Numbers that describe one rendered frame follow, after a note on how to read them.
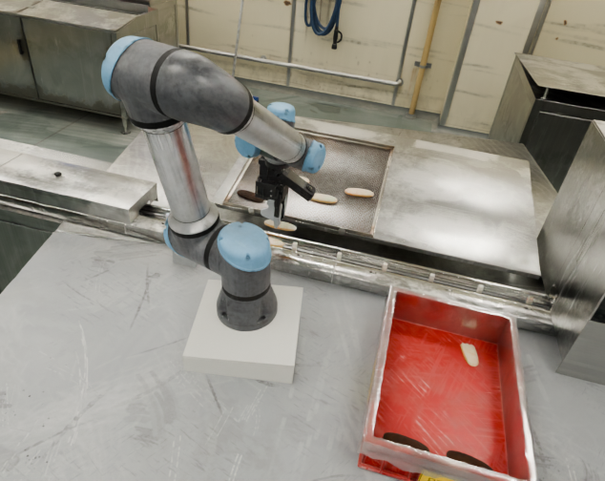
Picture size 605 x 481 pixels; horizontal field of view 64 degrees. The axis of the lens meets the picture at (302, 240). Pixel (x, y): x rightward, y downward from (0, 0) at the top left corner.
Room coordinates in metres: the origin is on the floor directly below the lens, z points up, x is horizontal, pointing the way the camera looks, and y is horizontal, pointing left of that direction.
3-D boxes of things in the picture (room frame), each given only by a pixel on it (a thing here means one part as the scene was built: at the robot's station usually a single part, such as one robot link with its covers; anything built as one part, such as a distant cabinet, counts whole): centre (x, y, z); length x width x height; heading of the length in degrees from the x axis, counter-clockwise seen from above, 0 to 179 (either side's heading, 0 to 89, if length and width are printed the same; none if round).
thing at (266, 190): (1.21, 0.10, 1.08); 0.09 x 0.08 x 0.12; 80
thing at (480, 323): (0.73, -0.36, 0.87); 0.49 x 0.34 x 0.10; 169
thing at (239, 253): (0.87, 0.13, 1.05); 0.13 x 0.12 x 0.14; 61
